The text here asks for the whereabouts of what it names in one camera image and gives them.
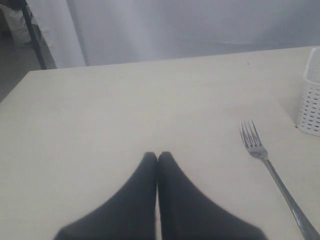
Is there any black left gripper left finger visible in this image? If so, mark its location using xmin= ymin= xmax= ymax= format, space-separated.
xmin=55 ymin=152 xmax=158 ymax=240

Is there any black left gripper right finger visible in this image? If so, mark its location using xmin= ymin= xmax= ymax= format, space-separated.
xmin=157 ymin=152 xmax=253 ymax=240

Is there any silver metal fork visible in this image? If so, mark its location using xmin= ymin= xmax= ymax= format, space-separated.
xmin=239 ymin=120 xmax=320 ymax=240

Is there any white plastic perforated basket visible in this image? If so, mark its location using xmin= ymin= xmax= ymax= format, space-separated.
xmin=296 ymin=47 xmax=320 ymax=137

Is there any black metal stand leg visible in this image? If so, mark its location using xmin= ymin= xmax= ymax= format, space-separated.
xmin=19 ymin=0 xmax=47 ymax=70

